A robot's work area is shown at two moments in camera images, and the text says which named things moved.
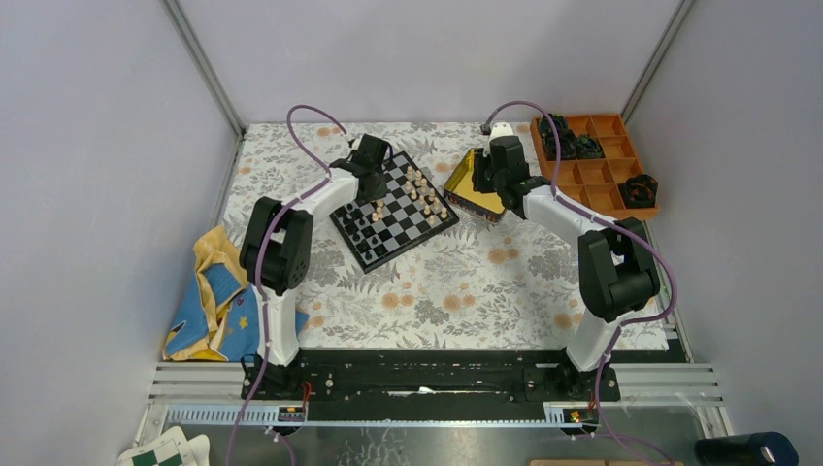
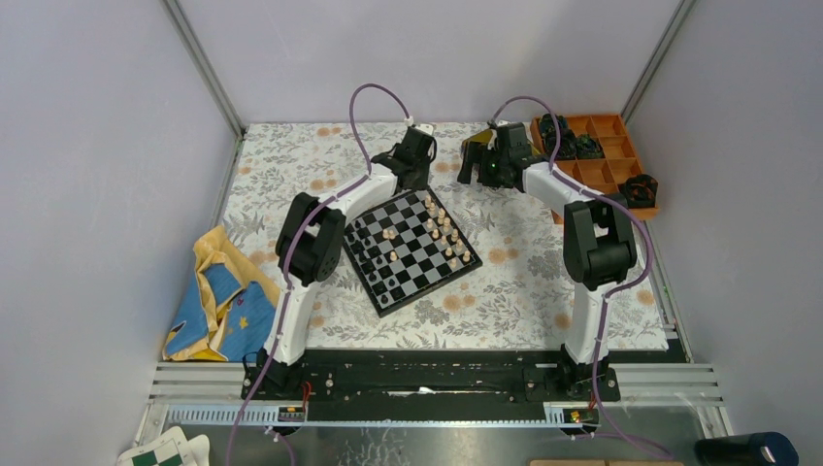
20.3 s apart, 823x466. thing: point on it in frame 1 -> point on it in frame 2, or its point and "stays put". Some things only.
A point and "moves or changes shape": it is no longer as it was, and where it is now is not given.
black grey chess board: [382, 229] moves or changes shape
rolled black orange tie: [639, 191] stays put
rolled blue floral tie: [560, 123] stays put
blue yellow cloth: [216, 317] stays put
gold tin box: [459, 190] -> [483, 137]
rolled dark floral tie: [567, 146] stays put
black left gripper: [378, 190] -> [416, 183]
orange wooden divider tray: [592, 184] stays put
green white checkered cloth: [172, 449] stays put
